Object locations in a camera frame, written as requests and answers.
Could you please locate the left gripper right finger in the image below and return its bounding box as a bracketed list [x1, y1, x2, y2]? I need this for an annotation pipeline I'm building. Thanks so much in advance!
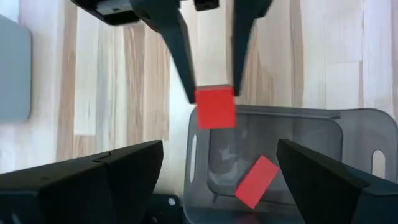
[276, 139, 398, 224]

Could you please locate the grey plastic bin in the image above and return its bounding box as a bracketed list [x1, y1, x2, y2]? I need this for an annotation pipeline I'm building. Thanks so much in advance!
[0, 14, 33, 123]

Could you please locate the red rectangular block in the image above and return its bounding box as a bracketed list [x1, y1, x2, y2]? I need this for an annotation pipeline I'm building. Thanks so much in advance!
[234, 154, 280, 210]

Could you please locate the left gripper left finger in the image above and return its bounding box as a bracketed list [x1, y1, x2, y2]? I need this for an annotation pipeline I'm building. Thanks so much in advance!
[0, 139, 164, 224]

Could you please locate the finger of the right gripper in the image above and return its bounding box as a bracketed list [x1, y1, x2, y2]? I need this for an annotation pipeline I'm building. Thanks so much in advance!
[231, 0, 274, 97]
[129, 0, 197, 105]

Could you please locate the dark translucent plastic bin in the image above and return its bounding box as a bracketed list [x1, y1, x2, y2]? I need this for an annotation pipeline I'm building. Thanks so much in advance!
[183, 104, 398, 224]

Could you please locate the red cube block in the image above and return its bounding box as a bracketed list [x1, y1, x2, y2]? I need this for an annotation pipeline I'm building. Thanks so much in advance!
[194, 84, 237, 131]

